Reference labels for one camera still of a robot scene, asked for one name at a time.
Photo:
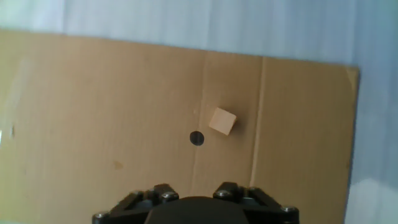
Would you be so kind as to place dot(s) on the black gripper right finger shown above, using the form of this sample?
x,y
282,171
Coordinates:
x,y
267,208

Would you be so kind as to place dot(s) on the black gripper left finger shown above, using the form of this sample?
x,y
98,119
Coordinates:
x,y
124,208

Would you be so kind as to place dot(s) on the small wooden cube block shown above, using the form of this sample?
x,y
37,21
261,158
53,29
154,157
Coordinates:
x,y
222,121

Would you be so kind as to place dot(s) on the brown cardboard sheet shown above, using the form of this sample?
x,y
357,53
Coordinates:
x,y
93,124

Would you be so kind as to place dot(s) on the black round dot sticker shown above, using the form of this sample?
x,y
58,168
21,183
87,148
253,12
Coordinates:
x,y
196,138

